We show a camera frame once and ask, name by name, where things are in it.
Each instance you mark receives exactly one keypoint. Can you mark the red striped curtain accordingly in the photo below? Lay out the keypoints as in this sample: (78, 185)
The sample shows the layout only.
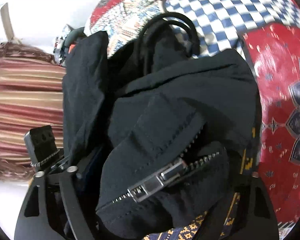
(27, 105)

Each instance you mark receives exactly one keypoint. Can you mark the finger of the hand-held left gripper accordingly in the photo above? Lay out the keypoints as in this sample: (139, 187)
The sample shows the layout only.
(41, 142)

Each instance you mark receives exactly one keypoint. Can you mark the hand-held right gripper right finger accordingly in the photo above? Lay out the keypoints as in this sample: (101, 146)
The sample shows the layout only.
(247, 205)

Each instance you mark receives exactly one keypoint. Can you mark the pile of clutter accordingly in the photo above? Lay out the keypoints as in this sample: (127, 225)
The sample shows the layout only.
(61, 45)

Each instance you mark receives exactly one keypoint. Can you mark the orange box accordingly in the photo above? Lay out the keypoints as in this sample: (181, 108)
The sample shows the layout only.
(71, 49)

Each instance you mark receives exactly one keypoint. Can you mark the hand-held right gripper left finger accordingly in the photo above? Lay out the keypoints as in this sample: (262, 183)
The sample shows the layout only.
(91, 166)

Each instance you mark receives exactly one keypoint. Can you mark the patchwork printed blanket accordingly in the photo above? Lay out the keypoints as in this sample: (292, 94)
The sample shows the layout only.
(277, 80)

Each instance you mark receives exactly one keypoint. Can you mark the dark grey cushion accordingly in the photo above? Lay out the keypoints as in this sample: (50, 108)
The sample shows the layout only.
(73, 35)

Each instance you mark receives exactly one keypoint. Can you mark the black zip hoodie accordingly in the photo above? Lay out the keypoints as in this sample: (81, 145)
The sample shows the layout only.
(177, 92)

